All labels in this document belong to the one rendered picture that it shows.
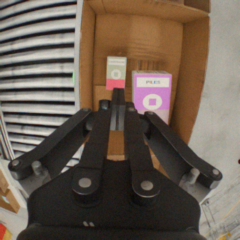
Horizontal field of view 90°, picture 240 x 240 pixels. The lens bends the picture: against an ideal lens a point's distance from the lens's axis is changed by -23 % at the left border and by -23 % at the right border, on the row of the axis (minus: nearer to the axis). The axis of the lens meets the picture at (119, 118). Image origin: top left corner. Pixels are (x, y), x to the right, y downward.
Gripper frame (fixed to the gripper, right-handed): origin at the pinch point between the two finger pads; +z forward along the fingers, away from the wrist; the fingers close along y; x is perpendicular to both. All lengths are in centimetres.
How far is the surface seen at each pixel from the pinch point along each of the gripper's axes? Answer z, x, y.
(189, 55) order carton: 25.3, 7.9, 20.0
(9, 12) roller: 45, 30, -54
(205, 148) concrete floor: 120, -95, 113
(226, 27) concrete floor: 121, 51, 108
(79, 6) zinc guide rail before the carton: 31.0, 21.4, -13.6
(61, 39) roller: 45, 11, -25
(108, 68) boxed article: 26.8, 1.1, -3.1
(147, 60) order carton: 31.6, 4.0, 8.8
